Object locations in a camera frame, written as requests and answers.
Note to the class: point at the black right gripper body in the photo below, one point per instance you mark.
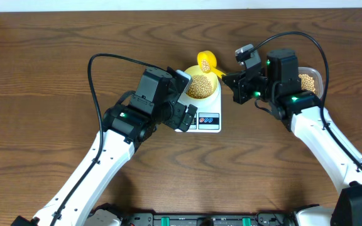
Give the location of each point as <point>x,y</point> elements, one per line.
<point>256,88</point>

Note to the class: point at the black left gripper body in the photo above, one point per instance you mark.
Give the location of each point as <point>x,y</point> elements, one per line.
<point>169,115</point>

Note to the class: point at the soybeans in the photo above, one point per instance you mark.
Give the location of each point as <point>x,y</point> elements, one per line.
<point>200,88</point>
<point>205,65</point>
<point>307,82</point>

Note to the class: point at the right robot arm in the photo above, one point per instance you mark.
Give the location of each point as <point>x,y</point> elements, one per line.
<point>300,111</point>

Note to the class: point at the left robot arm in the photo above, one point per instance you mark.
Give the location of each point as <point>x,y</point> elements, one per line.
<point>123,127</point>

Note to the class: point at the white digital kitchen scale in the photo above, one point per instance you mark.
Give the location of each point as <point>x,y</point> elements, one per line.
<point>208,117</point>

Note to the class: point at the soybeans in bowl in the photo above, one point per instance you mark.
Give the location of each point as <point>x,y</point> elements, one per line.
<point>200,88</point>

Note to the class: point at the pale yellow bowl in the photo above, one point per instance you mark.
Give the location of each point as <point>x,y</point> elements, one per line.
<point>195,70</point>

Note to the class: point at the soybeans in container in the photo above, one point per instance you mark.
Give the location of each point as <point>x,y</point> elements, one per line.
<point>307,82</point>

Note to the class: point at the clear plastic container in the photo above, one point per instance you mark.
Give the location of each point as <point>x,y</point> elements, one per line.
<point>319,86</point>

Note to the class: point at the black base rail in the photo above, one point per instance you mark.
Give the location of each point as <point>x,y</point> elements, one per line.
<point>106,215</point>

